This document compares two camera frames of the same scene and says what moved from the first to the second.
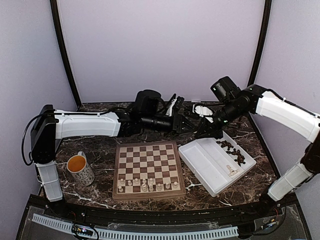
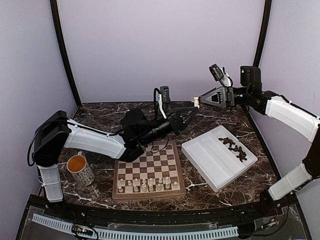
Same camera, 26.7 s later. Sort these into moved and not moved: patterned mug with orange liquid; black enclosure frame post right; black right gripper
Moved: black right gripper
Not moved: black enclosure frame post right; patterned mug with orange liquid
